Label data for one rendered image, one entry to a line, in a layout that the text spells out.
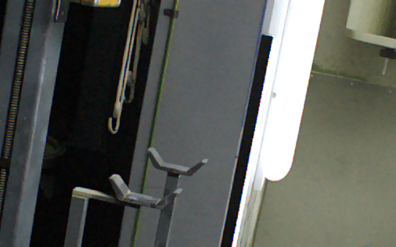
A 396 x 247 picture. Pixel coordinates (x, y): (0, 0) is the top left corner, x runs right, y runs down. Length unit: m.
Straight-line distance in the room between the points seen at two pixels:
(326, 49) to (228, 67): 1.89
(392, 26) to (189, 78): 1.59
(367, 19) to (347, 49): 0.36
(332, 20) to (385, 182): 0.63
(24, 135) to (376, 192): 2.28
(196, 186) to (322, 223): 1.65
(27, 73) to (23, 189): 0.14
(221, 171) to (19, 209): 0.53
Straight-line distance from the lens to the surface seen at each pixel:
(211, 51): 1.52
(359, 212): 3.20
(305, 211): 3.18
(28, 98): 1.07
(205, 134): 1.54
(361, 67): 3.39
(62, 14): 1.08
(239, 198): 1.56
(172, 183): 1.17
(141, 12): 1.61
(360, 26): 3.07
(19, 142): 1.08
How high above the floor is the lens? 1.33
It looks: 9 degrees down
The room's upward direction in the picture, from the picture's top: 11 degrees clockwise
